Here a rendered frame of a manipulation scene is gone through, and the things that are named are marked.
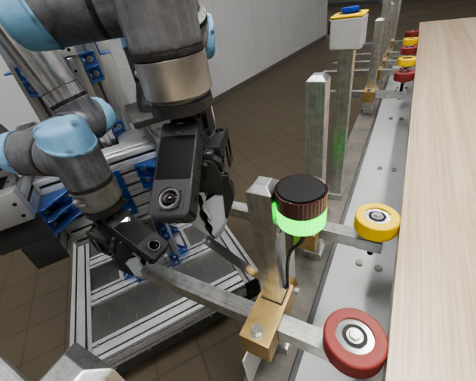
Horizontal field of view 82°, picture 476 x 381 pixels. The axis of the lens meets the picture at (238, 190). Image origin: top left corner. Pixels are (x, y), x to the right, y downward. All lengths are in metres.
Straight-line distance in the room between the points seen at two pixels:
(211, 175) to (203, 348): 1.20
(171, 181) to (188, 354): 1.24
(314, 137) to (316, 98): 0.08
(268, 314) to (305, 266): 0.29
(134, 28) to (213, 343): 1.34
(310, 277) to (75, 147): 0.57
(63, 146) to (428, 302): 0.57
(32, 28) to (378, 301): 0.83
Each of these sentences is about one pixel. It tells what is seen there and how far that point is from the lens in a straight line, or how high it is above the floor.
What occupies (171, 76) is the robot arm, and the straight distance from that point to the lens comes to 0.29.
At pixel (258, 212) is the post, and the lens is 0.35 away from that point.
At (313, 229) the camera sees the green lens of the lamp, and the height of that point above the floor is 1.06.
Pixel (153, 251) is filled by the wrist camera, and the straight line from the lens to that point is 0.51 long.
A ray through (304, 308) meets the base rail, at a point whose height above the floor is 0.70.
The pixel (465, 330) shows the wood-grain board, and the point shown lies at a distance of 0.49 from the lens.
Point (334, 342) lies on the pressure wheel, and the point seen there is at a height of 0.91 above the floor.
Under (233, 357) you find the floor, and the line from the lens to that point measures 1.42.
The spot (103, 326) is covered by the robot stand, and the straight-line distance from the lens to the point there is 1.46.
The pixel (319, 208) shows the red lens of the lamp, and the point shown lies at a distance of 0.31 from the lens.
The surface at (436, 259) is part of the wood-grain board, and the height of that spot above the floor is 0.90.
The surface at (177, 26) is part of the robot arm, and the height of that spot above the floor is 1.28.
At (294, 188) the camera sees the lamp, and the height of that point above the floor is 1.10.
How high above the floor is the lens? 1.29
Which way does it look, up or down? 36 degrees down
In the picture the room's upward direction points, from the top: 10 degrees counter-clockwise
